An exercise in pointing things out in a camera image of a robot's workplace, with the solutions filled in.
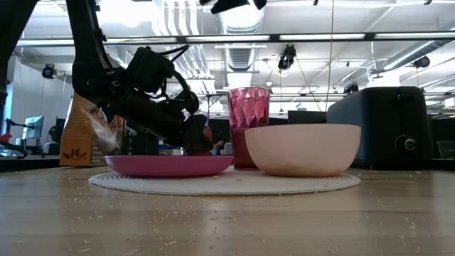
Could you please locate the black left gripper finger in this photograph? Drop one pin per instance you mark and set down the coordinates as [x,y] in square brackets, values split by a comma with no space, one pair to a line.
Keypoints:
[193,135]

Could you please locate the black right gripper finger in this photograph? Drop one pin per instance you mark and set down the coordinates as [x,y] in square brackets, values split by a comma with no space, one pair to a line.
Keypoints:
[231,6]

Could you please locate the dark red plum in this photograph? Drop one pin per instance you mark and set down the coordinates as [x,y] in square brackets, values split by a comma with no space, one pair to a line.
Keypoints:
[209,134]

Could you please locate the magenta plastic plate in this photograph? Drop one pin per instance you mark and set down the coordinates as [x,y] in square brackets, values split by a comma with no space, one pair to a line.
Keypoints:
[167,166]

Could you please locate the white round woven placemat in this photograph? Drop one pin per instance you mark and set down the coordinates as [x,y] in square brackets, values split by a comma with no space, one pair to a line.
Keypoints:
[227,185]

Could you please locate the red faceted plastic tumbler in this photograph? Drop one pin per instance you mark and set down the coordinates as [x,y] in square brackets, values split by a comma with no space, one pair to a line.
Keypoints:
[249,110]

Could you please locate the orange cereal bag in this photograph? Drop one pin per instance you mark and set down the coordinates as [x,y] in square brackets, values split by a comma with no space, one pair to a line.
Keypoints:
[81,142]

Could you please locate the pale pink plastic bowl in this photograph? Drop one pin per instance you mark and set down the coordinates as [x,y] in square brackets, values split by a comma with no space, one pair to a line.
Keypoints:
[302,149]

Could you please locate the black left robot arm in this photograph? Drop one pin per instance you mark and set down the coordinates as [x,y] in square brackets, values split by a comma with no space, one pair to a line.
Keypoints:
[85,35]

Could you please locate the black overhead light bar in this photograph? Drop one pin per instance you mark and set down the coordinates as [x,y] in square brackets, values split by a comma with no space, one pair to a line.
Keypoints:
[273,37]

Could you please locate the black ceiling spotlight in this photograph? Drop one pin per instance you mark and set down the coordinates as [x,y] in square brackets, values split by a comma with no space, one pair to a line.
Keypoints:
[351,89]
[48,71]
[287,57]
[422,62]

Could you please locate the black display screen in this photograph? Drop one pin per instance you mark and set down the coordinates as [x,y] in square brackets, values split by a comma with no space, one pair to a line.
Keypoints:
[307,117]

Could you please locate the grey computer monitor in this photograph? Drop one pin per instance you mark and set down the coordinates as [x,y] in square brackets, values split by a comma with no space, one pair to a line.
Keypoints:
[35,126]

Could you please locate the red and black machine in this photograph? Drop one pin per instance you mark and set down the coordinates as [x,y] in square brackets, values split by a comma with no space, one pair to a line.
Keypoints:
[10,149]

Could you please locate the dark grey toaster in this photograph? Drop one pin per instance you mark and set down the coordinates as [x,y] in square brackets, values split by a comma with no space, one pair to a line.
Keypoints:
[384,117]

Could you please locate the silver ceiling air duct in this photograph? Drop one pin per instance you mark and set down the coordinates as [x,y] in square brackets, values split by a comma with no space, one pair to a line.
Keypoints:
[409,57]
[241,53]

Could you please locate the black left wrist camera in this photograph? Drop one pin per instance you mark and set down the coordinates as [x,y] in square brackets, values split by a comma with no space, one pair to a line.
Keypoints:
[149,69]

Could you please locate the black aluminium table frame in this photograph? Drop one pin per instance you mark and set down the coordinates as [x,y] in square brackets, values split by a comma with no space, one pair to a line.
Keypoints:
[28,164]

